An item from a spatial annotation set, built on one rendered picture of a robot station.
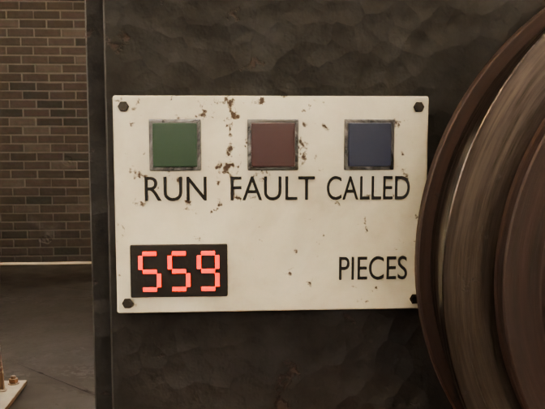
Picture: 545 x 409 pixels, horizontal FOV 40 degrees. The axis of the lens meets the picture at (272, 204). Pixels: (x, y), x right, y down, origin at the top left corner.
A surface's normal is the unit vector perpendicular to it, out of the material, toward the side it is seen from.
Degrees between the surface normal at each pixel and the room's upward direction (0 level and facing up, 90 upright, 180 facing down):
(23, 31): 90
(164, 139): 90
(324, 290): 90
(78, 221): 90
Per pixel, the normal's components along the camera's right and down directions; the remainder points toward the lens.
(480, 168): 0.07, 0.11
